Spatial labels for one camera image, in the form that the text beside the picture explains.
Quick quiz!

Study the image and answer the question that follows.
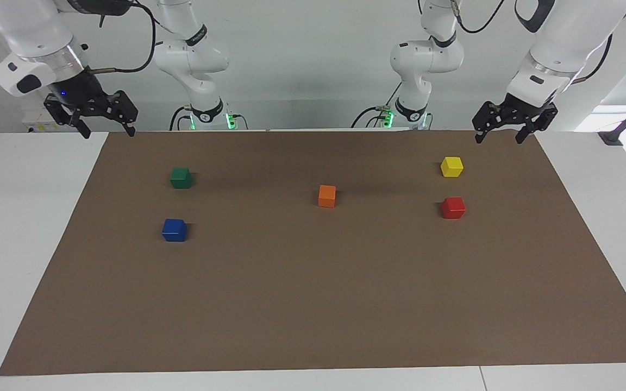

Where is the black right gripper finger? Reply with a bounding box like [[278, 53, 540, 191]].
[[102, 90, 139, 137], [44, 93, 92, 140]]

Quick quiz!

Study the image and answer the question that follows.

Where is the red wooden block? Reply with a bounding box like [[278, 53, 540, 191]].
[[441, 197, 466, 220]]

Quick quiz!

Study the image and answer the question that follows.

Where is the blue wooden block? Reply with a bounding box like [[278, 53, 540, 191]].
[[161, 218, 188, 243]]

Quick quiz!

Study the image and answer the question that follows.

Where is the black left arm base cable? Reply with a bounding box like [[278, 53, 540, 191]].
[[351, 81, 402, 130]]

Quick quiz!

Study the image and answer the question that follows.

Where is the green wooden block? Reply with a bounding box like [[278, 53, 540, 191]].
[[170, 167, 193, 190]]

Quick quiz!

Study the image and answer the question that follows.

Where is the white box with yellow labels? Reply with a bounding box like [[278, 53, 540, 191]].
[[22, 106, 65, 133]]

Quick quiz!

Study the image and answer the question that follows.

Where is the yellow wooden block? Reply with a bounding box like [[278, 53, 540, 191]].
[[440, 156, 464, 178]]

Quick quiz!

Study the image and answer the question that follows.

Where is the brown table mat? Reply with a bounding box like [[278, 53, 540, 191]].
[[0, 129, 626, 376]]

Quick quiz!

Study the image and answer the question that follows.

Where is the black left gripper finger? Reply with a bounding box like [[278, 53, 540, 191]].
[[515, 103, 559, 144], [472, 100, 507, 144]]

